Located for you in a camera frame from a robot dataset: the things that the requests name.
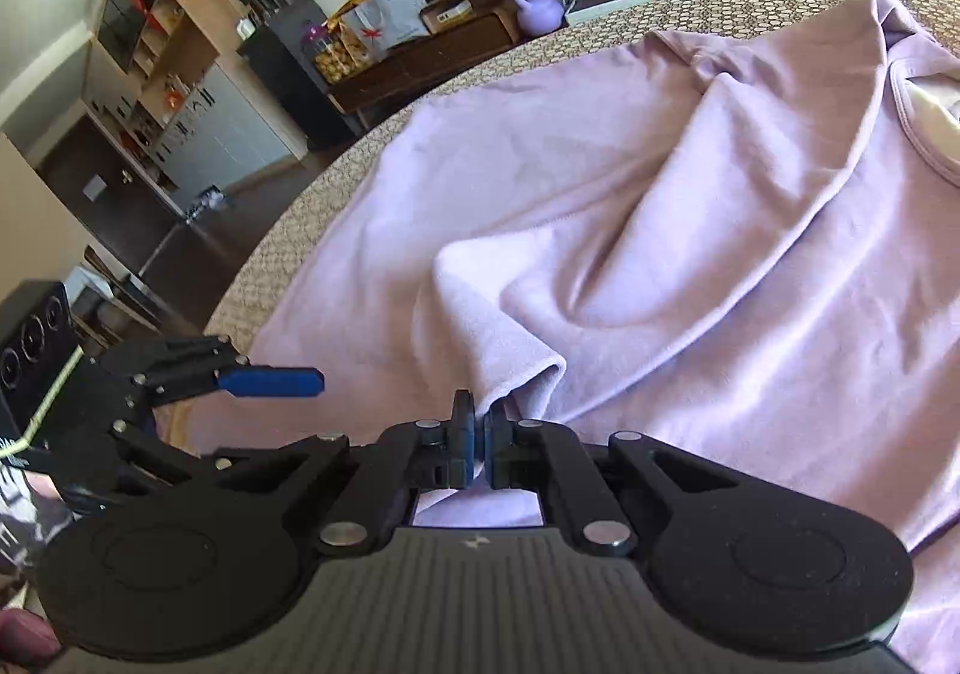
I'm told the dark entrance door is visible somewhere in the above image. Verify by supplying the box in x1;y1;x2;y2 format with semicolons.
39;115;178;274

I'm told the white gift bag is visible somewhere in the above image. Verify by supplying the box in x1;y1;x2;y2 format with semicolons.
343;0;430;61

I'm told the lilac sweatshirt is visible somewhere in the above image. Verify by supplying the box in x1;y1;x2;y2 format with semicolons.
187;0;958;672

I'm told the purple kettlebell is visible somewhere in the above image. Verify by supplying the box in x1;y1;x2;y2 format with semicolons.
512;0;565;38

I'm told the gold lace tablecloth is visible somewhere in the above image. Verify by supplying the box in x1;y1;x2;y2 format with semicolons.
158;0;958;451

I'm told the white flat box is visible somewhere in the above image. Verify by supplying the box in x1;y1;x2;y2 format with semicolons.
565;0;659;27

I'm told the jar of yellow snacks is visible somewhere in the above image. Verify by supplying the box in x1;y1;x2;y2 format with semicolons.
301;22;373;86

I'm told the black cabinet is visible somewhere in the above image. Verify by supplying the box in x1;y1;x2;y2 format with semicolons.
238;0;361;151

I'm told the person's left hand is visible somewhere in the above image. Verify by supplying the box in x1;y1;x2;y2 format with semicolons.
0;609;62;672

